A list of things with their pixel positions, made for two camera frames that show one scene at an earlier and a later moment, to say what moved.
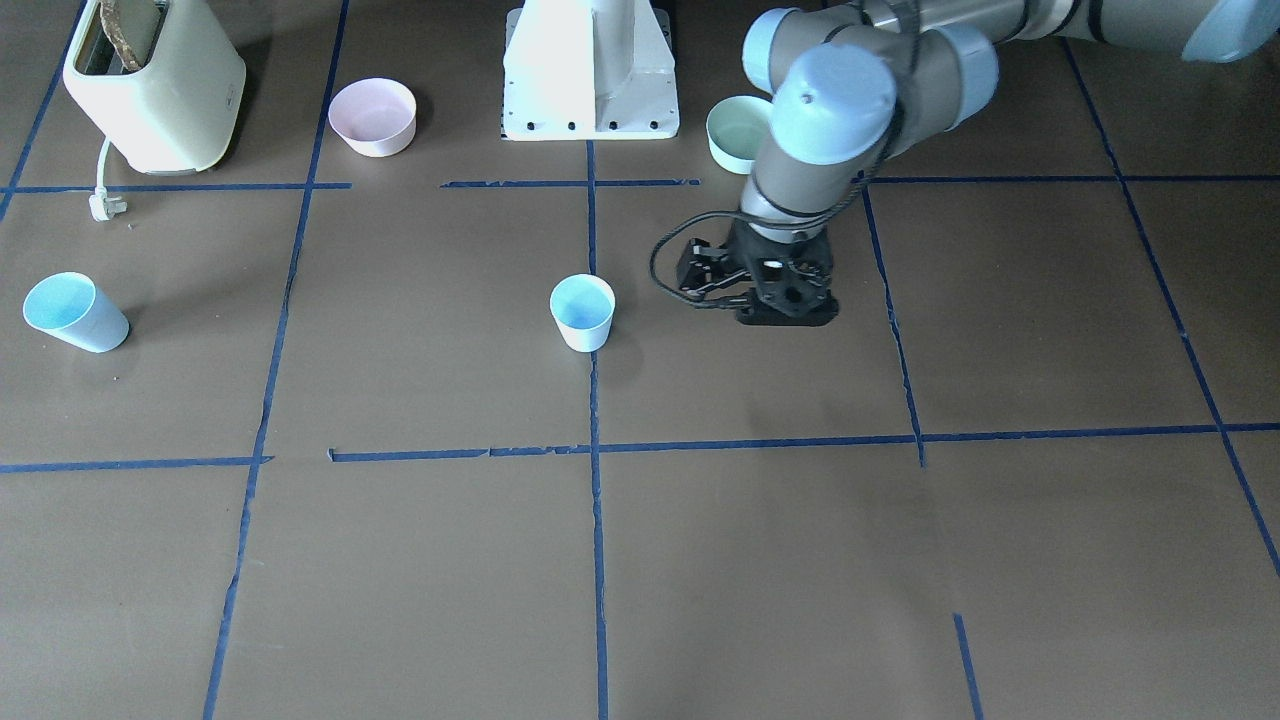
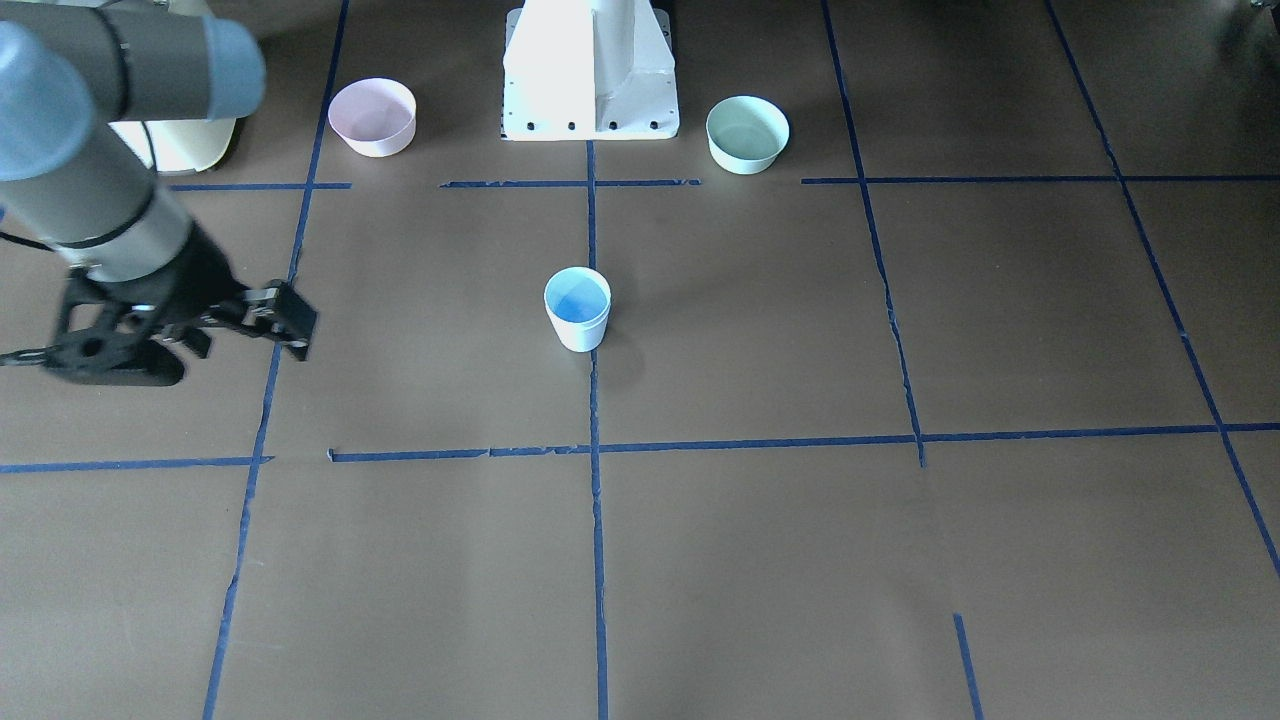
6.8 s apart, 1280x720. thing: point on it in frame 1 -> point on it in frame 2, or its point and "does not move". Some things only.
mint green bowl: [735, 127] does not move
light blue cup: [583, 306] does not move
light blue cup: [72, 306] -> [578, 300]
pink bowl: [376, 117] does not move
